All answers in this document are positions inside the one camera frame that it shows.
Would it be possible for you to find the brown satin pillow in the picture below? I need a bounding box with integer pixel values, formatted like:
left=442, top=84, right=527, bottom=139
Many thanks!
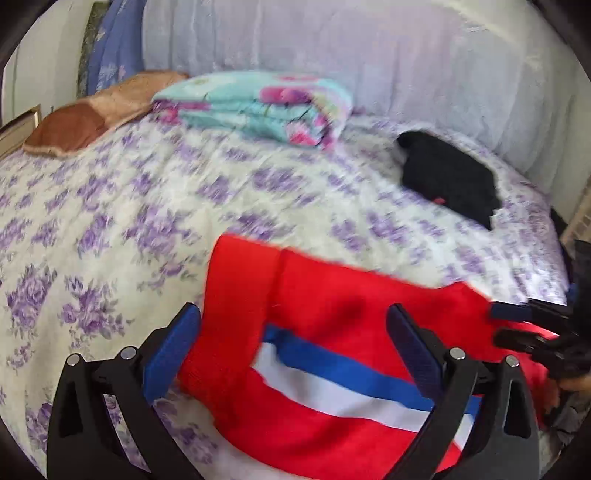
left=23, top=70, right=188, bottom=158

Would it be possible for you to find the floral folded quilt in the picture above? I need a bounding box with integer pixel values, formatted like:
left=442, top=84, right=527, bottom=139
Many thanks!
left=152, top=70, right=353, bottom=149

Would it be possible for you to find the person's right hand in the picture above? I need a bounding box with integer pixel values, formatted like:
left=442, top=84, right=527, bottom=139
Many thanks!
left=544, top=375, right=591, bottom=413

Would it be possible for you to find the blue floral cloth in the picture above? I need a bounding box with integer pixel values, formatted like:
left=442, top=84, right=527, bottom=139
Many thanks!
left=86, top=0, right=146, bottom=95

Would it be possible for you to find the purple floral bed sheet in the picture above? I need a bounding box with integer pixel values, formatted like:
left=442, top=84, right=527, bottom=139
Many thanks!
left=1, top=116, right=568, bottom=473

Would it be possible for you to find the black folded garment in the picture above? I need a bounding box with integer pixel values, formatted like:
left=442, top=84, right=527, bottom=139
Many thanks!
left=397, top=130, right=502, bottom=230

